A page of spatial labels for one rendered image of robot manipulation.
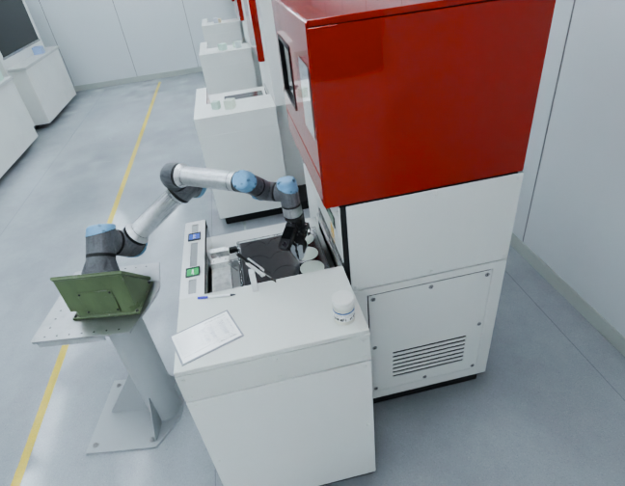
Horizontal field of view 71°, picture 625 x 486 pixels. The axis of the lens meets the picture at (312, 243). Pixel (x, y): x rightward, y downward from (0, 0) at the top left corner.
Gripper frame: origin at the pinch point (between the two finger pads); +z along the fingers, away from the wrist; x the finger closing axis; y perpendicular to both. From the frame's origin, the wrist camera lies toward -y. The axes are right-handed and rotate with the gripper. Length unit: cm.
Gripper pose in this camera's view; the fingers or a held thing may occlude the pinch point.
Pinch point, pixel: (299, 258)
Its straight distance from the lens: 179.8
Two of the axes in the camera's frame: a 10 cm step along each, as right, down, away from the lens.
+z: 1.5, 8.2, 5.5
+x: -9.0, -1.2, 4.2
